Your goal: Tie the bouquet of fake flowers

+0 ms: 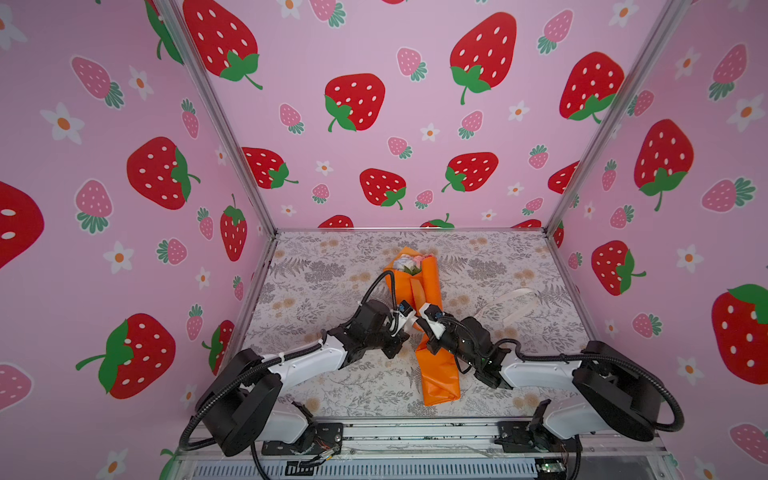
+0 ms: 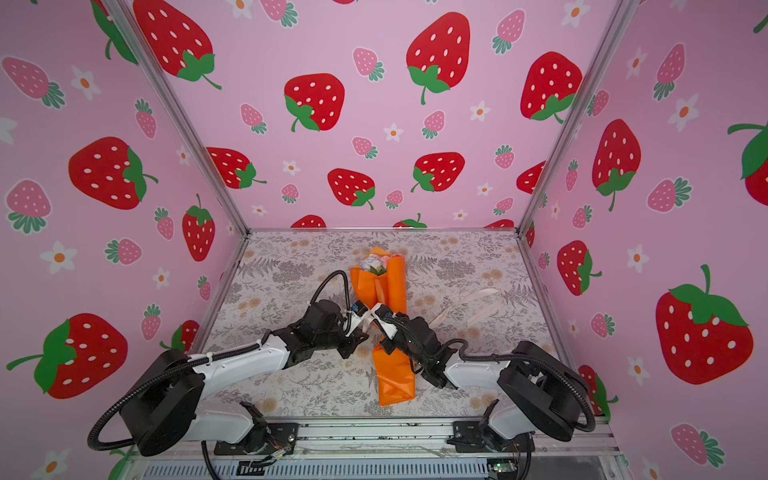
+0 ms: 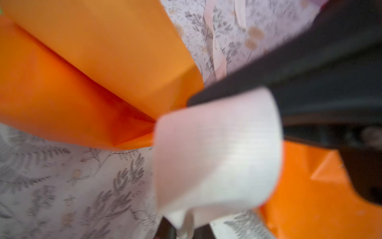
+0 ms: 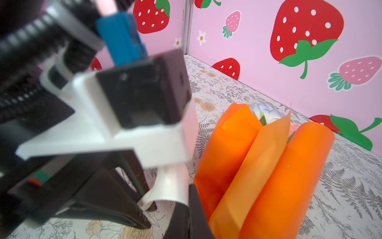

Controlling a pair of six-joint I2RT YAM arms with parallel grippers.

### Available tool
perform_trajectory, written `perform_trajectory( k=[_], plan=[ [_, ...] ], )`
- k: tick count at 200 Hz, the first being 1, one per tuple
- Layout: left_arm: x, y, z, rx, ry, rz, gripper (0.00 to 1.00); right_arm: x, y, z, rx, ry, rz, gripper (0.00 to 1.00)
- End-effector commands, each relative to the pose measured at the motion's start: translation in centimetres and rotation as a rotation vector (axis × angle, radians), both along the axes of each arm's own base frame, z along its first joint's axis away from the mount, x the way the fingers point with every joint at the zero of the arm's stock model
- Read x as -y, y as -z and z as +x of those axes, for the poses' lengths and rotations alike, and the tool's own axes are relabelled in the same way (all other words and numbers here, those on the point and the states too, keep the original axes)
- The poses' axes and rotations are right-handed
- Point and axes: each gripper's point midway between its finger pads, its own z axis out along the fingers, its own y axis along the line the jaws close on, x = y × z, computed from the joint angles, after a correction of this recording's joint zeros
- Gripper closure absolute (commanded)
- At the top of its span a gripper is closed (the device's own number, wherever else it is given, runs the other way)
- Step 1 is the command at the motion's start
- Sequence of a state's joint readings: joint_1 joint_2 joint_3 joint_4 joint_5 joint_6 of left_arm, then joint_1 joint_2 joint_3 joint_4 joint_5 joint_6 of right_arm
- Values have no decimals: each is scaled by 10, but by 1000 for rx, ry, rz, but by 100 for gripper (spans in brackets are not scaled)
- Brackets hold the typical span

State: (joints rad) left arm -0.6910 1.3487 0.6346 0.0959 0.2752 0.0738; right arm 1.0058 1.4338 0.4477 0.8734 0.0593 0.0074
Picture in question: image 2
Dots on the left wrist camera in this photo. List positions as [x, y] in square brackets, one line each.
[360, 318]

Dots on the aluminium front rail frame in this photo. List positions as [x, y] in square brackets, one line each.
[389, 448]

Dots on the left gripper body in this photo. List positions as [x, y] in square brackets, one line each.
[337, 339]

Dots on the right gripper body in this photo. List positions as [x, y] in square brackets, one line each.
[400, 343]

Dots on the orange wrapping paper sheet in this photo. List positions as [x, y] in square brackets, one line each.
[379, 282]

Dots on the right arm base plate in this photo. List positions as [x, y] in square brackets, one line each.
[477, 437]

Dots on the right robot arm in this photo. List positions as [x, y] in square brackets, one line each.
[538, 393]

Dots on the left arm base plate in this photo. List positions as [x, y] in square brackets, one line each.
[274, 439]

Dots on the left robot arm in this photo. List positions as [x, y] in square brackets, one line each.
[163, 407]

